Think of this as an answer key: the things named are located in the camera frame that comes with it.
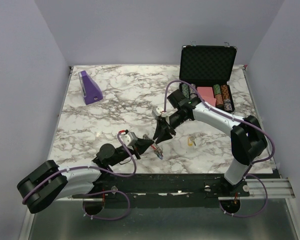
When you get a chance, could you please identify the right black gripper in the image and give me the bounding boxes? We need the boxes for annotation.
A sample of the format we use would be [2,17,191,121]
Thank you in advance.
[152,110,189,145]

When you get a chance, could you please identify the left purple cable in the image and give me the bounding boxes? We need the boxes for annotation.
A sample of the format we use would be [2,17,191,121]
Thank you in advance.
[22,130,138,221]

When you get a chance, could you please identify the yellow tagged key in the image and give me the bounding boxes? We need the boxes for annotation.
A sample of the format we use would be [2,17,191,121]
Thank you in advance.
[187,136,197,147]

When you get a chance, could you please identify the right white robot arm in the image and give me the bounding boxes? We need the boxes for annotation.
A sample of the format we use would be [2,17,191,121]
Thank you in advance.
[151,89,268,196]

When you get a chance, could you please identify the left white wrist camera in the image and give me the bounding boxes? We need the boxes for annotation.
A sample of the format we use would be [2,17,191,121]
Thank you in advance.
[119,130,138,147]

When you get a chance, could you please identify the pink playing card deck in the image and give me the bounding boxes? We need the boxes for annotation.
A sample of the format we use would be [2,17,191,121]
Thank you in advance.
[196,86,217,107]

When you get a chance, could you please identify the purple wedge-shaped box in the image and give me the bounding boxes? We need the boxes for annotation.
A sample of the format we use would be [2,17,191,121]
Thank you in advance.
[78,70,103,105]

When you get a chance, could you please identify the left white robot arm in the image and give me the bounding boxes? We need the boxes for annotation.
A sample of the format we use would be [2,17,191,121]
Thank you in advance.
[17,138,154,214]

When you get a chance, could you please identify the purple cable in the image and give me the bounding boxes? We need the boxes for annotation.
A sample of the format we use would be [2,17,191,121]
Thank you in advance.
[22,130,138,221]
[163,79,276,218]

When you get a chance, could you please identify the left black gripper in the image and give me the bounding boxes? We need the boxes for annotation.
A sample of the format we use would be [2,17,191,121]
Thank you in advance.
[109,137,155,167]

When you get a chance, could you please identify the black poker chip case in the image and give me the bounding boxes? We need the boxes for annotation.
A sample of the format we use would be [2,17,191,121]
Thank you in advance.
[179,45,237,113]

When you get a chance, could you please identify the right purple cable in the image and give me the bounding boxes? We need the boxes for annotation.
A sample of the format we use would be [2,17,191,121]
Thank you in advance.
[163,79,276,218]

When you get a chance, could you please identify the red keyring with keys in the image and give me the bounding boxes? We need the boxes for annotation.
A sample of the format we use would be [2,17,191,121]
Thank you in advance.
[142,134,164,160]

